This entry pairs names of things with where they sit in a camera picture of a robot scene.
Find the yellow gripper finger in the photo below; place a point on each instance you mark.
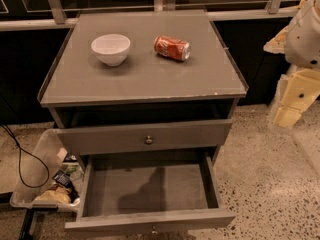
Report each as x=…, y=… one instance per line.
x=286, y=117
x=277, y=44

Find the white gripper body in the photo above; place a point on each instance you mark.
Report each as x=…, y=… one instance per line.
x=305, y=39

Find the grey drawer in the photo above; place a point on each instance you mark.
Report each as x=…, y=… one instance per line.
x=144, y=137
x=138, y=195

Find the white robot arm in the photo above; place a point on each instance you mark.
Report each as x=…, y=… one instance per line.
x=299, y=41

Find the grey wooden drawer cabinet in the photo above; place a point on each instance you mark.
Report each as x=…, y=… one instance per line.
x=147, y=88

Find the grey top drawer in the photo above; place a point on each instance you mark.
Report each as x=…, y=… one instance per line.
x=144, y=137

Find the red soda can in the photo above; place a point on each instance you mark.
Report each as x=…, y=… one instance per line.
x=173, y=48

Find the white ceramic bowl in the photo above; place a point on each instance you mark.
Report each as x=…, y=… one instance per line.
x=111, y=49

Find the snack bags in bin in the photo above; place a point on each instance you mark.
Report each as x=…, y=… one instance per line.
x=67, y=185

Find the clear plastic storage bin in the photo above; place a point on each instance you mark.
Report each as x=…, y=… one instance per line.
x=35, y=188

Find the metal railing frame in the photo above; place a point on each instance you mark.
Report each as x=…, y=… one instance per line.
x=19, y=15

